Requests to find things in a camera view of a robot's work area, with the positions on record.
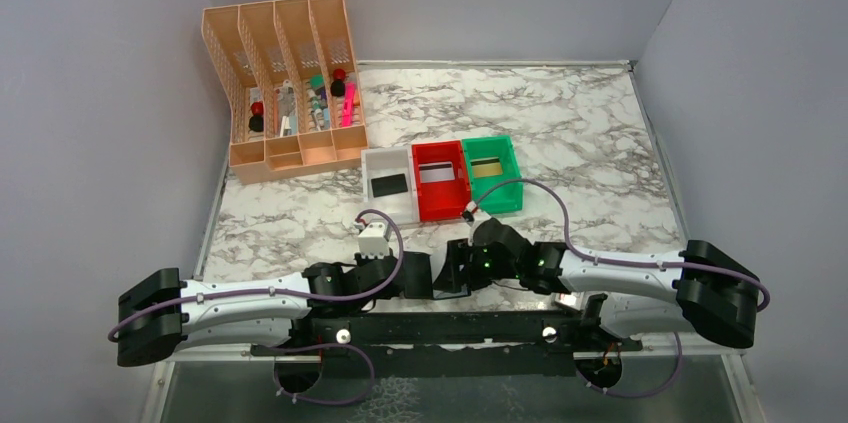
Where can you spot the silver card tin box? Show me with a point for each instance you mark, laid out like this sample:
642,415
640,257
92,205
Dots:
568,301

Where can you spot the white plastic bin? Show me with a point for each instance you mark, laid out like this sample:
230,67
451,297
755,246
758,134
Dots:
375,162

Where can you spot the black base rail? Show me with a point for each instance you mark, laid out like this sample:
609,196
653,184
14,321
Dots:
443,344

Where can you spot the black leather card holder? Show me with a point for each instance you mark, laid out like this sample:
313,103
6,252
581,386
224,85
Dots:
449,289

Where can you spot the black credit card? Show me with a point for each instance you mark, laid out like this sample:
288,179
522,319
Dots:
389,185

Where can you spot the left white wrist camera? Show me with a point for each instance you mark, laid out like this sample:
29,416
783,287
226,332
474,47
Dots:
373,239

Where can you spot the gold credit card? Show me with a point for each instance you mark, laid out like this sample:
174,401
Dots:
486,168

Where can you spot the pink highlighter pen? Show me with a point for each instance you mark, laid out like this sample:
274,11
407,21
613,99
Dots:
349,105

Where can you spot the red black stamp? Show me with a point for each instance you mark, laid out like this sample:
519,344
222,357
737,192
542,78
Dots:
338,84
256,120

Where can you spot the peach plastic desk organizer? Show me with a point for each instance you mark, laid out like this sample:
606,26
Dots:
254,48

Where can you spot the green plastic bin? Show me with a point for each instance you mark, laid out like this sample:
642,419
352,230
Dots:
506,199

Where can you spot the white stapler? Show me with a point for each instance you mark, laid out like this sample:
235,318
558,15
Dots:
286,109

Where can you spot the red plastic bin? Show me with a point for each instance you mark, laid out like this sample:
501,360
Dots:
443,188

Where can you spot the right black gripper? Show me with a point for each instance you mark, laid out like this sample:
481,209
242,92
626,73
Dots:
456,266

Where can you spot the silver credit card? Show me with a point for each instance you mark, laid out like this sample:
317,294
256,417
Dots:
436,172

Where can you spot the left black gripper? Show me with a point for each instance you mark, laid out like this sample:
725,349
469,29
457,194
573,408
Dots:
411,274

